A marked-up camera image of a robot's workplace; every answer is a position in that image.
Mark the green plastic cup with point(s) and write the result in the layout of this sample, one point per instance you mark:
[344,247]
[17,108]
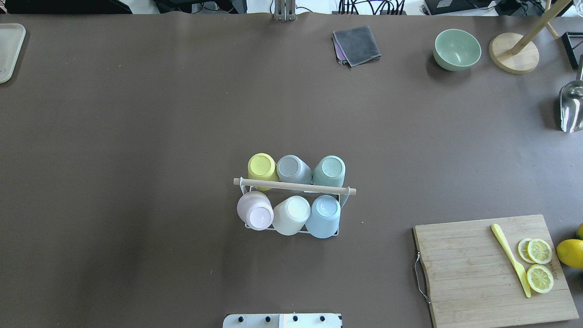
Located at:
[330,171]

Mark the cream plastic tray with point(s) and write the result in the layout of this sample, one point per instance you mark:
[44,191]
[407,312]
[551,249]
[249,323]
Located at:
[12,36]

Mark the lemon slice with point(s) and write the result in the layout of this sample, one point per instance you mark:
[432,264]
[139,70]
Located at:
[534,251]
[539,278]

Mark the white plastic cup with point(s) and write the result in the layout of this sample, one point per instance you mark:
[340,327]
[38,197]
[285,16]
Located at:
[291,215]

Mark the white wire cup rack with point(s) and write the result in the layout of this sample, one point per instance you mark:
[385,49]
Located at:
[309,192]

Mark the yellow plastic cup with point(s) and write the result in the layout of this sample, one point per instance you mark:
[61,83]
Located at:
[261,166]

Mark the grey plastic cup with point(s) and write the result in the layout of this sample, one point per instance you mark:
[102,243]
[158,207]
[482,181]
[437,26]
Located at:
[291,169]

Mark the pink plastic cup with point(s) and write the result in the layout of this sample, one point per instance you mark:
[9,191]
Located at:
[255,209]

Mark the grey folded cloth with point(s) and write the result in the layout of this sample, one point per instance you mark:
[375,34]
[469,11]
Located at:
[355,46]

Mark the light blue plastic cup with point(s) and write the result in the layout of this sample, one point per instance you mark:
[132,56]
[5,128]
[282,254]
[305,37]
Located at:
[324,218]

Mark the yellow lemon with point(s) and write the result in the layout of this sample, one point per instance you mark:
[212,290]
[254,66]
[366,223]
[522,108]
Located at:
[570,252]
[579,232]

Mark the yellow plastic knife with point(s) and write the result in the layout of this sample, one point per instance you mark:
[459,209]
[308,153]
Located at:
[518,267]

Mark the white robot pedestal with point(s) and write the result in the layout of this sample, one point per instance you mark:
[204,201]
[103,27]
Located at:
[283,320]

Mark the black glass rack tray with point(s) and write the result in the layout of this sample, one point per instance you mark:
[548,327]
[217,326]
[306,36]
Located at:
[571,41]

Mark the aluminium frame post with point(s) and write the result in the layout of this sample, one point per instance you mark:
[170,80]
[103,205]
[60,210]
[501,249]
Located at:
[284,10]

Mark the green bowl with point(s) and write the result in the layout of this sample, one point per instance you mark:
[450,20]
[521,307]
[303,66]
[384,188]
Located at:
[456,50]

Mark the wooden mug tree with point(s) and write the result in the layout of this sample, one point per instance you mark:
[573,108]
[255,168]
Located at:
[517,54]

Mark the metal scoop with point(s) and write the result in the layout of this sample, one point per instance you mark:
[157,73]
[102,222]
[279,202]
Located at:
[571,103]

